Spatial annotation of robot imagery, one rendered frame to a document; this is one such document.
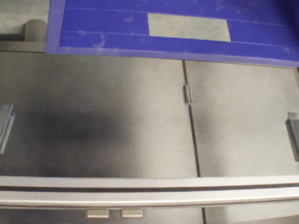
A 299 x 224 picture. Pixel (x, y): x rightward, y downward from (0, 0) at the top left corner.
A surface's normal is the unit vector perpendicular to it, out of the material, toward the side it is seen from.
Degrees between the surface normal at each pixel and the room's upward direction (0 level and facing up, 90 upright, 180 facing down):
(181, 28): 0
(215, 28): 0
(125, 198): 90
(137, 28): 90
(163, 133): 90
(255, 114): 90
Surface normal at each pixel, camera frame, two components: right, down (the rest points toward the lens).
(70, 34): 0.23, -0.44
